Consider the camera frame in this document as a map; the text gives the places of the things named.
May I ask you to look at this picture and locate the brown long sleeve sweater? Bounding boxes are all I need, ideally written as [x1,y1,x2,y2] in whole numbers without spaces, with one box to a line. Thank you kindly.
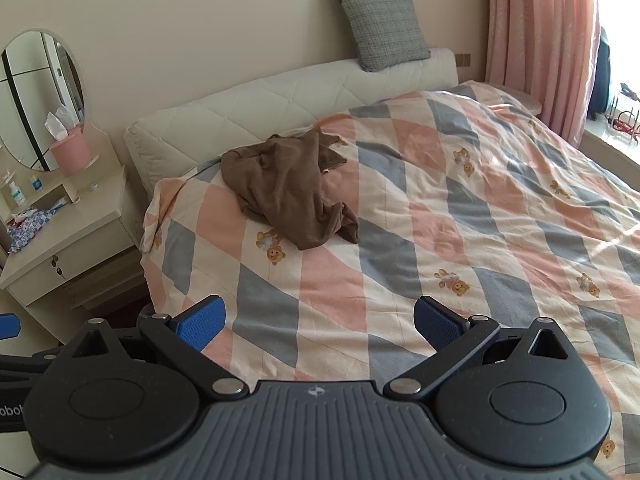
[220,127,359,250]

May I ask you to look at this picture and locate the cream dressing table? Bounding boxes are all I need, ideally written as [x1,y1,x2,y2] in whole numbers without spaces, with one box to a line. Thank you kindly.
[1,122,145,342]

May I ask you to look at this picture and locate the patterned cloth on dresser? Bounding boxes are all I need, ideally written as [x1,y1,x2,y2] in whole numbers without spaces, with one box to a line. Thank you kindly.
[6,198,67,254]

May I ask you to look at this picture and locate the white lotion bottle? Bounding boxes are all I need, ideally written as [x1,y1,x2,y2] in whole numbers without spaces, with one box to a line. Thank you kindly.
[9,181,26,206]

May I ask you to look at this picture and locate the checkered pink grey quilt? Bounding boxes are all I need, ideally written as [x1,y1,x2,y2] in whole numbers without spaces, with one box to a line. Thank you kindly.
[142,82,639,479]

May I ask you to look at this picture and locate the pink tissue box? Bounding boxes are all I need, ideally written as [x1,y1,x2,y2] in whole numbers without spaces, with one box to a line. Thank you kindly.
[44,113,92,177]

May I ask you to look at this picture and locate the cream padded headboard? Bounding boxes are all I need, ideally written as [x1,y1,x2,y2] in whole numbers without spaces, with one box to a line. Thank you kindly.
[124,48,459,195]

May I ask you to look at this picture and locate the oval vanity mirror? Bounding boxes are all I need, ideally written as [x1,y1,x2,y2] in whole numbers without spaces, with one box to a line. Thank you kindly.
[1,30,85,171]

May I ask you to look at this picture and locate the red rack on windowsill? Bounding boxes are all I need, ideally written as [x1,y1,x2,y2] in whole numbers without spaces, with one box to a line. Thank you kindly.
[605,82,640,144]

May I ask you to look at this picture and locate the dark garment by window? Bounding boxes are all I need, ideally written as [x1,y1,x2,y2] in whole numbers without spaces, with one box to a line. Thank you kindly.
[587,28,611,120]

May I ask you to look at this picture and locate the pink curtain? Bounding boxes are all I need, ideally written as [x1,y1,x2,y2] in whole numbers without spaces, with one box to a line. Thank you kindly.
[485,0,600,148]

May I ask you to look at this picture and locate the grey plaid pillow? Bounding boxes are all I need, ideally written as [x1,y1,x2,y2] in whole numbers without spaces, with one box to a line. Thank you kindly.
[337,0,431,73]

